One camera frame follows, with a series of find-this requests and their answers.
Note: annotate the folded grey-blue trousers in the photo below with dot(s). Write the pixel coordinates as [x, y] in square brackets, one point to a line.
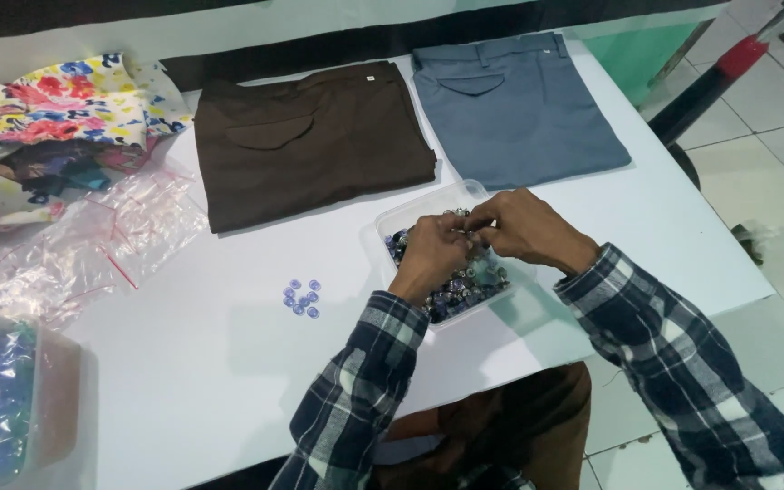
[518, 112]

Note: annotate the heap of metal snap buttons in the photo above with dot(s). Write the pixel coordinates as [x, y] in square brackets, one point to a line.
[463, 289]

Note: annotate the heap of floral fabric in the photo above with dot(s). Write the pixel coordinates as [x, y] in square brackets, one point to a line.
[52, 129]

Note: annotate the clear plastic container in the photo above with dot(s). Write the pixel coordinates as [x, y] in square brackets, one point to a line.
[392, 218]

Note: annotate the clear tub of blue caps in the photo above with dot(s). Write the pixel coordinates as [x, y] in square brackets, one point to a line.
[7, 401]

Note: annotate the pile of clear zip bags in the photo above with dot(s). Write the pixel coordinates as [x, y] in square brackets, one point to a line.
[103, 238]

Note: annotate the person's left hand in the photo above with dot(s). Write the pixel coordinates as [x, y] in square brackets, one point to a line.
[431, 253]

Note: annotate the black fabric strip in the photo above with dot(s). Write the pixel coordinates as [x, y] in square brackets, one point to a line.
[365, 44]

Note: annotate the person's brown trousers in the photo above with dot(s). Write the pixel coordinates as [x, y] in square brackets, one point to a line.
[501, 429]

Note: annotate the green cabinet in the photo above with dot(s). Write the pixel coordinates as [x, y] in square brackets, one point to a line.
[637, 58]

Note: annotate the person's right fingers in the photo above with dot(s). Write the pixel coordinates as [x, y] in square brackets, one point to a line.
[486, 221]

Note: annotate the black and red pole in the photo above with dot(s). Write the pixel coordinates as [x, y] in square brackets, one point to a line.
[722, 78]

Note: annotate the person's left fingers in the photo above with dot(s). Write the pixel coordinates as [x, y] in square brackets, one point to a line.
[459, 230]

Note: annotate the person's right hand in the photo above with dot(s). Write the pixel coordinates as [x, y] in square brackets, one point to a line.
[528, 228]

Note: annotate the folded brown trousers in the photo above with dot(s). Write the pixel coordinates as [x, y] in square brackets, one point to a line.
[310, 146]

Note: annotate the cluster of blue snap caps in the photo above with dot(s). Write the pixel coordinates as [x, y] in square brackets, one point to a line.
[301, 298]

